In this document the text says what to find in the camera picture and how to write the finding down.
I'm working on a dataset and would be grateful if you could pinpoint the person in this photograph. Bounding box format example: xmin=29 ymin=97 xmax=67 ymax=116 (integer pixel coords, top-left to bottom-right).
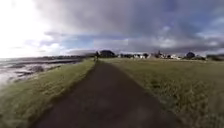
xmin=94 ymin=50 xmax=100 ymax=62

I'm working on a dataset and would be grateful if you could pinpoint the dark asphalt path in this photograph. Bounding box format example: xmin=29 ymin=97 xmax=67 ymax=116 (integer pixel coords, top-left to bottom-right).
xmin=29 ymin=59 xmax=183 ymax=128

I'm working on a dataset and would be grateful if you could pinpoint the dark tree clump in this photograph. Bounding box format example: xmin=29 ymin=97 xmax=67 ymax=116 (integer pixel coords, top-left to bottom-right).
xmin=99 ymin=49 xmax=117 ymax=59

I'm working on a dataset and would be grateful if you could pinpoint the grass verge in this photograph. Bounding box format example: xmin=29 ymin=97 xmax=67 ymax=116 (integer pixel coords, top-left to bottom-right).
xmin=0 ymin=58 xmax=97 ymax=128

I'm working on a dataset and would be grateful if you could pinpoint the row of distant buildings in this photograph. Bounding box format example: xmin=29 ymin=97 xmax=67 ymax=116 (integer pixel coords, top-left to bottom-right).
xmin=116 ymin=50 xmax=224 ymax=62

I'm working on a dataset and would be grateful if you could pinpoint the water with mudflats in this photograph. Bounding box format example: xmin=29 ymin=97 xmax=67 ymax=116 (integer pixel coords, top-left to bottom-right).
xmin=0 ymin=57 xmax=84 ymax=88

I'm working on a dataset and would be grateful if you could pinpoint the grass field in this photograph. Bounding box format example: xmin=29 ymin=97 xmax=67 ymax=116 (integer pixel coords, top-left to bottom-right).
xmin=99 ymin=57 xmax=224 ymax=128

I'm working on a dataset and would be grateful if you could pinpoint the round dark tree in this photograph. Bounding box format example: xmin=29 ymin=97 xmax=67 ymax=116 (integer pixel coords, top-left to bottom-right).
xmin=185 ymin=51 xmax=196 ymax=60

